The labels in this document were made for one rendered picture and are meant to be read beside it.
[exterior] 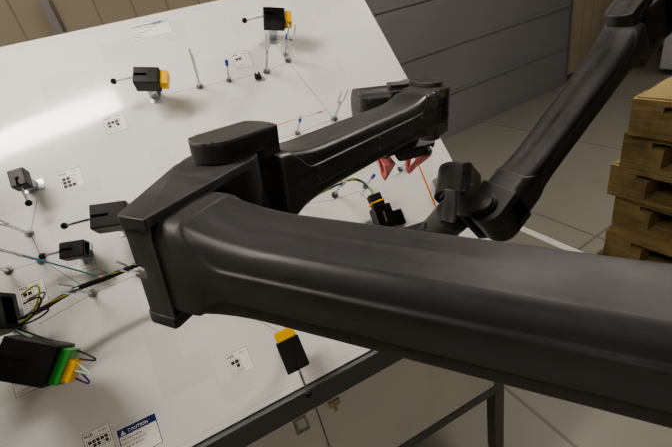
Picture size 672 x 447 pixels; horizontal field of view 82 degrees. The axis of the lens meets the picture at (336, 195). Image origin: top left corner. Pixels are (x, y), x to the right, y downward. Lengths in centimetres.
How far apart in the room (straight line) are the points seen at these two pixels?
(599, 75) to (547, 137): 12
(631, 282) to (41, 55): 123
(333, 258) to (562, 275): 10
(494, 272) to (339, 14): 115
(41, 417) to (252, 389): 40
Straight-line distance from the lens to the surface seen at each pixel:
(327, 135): 39
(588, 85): 70
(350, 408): 112
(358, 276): 18
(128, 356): 97
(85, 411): 100
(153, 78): 103
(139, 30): 123
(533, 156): 64
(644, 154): 211
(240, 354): 93
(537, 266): 19
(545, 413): 193
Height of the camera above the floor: 161
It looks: 28 degrees down
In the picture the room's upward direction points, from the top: 13 degrees counter-clockwise
